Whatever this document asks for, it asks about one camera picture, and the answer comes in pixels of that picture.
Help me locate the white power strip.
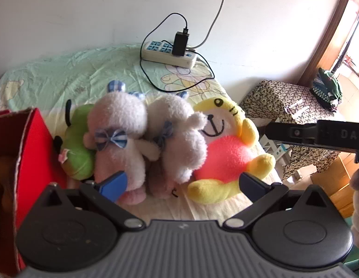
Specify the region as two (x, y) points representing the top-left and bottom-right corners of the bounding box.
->
(140, 41), (197, 69)

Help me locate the brown plush toy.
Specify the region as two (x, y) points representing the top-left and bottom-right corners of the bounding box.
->
(0, 155), (18, 228)

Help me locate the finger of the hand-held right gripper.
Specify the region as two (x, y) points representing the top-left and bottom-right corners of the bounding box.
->
(266, 121), (320, 147)

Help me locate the red cardboard box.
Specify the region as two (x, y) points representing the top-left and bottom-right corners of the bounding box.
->
(0, 108), (70, 277)

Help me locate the wooden door frame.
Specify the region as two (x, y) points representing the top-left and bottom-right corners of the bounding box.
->
(297, 0), (359, 88)

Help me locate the white and blue box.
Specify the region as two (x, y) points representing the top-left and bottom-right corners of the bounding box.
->
(262, 135), (292, 166)

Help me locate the person's right hand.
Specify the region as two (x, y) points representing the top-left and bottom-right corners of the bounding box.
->
(350, 168), (359, 251)

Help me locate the yellow tiger plush toy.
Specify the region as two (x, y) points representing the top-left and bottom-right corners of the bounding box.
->
(187, 97), (276, 205)

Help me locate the brown cardboard box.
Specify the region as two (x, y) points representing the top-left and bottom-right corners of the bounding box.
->
(310, 151), (359, 218)

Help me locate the green plush toy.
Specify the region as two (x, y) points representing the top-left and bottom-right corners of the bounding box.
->
(53, 100), (96, 180)

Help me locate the green striped cloth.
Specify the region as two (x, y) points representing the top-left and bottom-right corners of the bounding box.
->
(310, 67), (343, 112)

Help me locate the black charger adapter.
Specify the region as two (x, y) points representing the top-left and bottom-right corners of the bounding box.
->
(172, 27), (191, 57)

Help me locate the white plush bear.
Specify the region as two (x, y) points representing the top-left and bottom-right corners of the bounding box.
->
(83, 81), (161, 206)
(145, 91), (209, 184)

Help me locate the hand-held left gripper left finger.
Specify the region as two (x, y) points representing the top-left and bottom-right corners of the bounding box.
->
(42, 171), (147, 233)

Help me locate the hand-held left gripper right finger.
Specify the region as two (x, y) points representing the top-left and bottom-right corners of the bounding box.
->
(221, 171), (328, 232)

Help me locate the white cable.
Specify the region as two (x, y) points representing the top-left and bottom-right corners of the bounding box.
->
(187, 0), (230, 50)

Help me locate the patterned cloth covered cabinet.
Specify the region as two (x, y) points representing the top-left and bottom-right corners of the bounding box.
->
(239, 79), (346, 180)

